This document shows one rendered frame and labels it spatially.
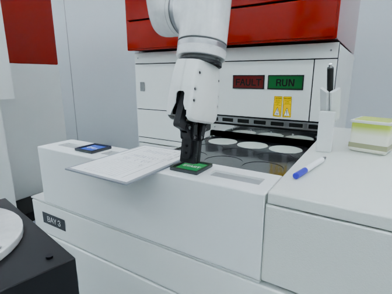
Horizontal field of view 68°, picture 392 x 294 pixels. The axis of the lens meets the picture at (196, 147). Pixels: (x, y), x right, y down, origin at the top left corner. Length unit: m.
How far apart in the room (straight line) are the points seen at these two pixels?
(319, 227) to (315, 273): 0.07
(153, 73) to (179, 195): 0.87
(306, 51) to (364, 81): 1.49
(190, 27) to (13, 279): 0.41
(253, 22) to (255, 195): 0.70
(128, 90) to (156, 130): 2.19
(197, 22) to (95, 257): 0.53
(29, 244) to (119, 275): 0.29
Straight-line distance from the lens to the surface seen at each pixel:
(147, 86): 1.31
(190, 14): 0.50
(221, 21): 0.50
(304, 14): 0.98
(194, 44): 0.48
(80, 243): 0.75
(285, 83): 1.02
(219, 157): 0.81
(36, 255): 0.42
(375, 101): 2.48
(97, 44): 3.82
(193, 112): 0.46
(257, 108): 1.06
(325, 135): 0.66
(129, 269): 0.66
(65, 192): 0.73
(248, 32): 1.03
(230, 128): 1.09
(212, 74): 0.50
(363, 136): 0.69
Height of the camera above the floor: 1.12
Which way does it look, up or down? 14 degrees down
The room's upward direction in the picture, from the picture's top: straight up
